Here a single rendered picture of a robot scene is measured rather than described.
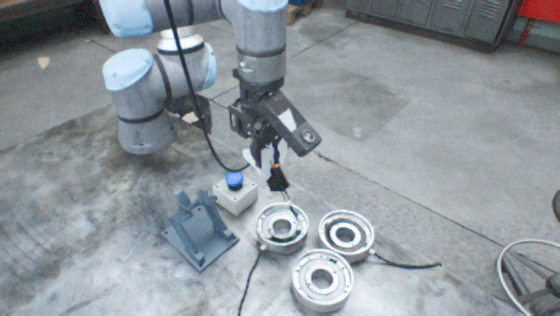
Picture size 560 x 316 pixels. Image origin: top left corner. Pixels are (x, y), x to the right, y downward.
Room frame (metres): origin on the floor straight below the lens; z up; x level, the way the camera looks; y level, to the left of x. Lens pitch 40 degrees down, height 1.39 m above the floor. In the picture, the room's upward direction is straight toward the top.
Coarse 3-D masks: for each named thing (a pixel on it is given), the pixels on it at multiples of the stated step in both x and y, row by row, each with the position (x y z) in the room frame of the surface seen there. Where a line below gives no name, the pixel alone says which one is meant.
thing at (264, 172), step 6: (246, 150) 0.50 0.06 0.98; (264, 150) 0.47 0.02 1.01; (270, 150) 0.48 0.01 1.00; (246, 156) 0.50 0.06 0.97; (264, 156) 0.47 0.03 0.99; (270, 156) 0.48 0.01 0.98; (252, 162) 0.49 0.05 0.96; (264, 162) 0.47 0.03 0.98; (258, 168) 0.47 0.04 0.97; (264, 168) 0.47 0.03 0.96; (264, 174) 0.47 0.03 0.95; (270, 174) 0.48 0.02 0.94; (264, 180) 0.48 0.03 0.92
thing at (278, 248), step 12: (276, 204) 0.50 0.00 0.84; (264, 216) 0.47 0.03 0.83; (276, 216) 0.47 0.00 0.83; (288, 216) 0.47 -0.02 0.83; (300, 216) 0.47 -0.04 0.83; (276, 228) 0.46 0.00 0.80; (288, 228) 0.46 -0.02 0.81; (264, 240) 0.41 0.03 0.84; (300, 240) 0.41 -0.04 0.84; (276, 252) 0.40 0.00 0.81; (288, 252) 0.40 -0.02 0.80
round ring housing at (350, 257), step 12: (324, 216) 0.46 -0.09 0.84; (336, 216) 0.47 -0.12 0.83; (348, 216) 0.47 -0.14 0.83; (360, 216) 0.46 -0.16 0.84; (324, 228) 0.44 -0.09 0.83; (336, 228) 0.44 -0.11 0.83; (348, 228) 0.44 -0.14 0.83; (324, 240) 0.41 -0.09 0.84; (336, 240) 0.41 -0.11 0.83; (372, 240) 0.41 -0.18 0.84; (336, 252) 0.38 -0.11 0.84; (348, 252) 0.38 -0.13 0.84; (360, 252) 0.38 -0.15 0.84
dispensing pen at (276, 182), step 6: (270, 162) 0.50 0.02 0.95; (270, 168) 0.49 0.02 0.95; (276, 168) 0.48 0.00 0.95; (276, 174) 0.48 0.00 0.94; (282, 174) 0.48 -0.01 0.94; (270, 180) 0.48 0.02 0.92; (276, 180) 0.47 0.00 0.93; (282, 180) 0.47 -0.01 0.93; (270, 186) 0.49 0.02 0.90; (276, 186) 0.47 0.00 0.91; (282, 186) 0.47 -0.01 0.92; (288, 186) 0.47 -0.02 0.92; (282, 192) 0.47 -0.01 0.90; (288, 198) 0.47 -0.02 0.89; (288, 204) 0.46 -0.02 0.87
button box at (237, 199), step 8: (224, 184) 0.55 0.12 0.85; (240, 184) 0.55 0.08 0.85; (248, 184) 0.55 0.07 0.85; (256, 184) 0.55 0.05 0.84; (216, 192) 0.53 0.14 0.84; (224, 192) 0.53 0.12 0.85; (232, 192) 0.53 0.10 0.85; (240, 192) 0.53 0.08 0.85; (248, 192) 0.53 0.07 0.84; (256, 192) 0.55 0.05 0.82; (216, 200) 0.54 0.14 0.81; (224, 200) 0.52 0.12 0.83; (232, 200) 0.50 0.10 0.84; (240, 200) 0.51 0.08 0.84; (248, 200) 0.53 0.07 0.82; (232, 208) 0.50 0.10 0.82; (240, 208) 0.51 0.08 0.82
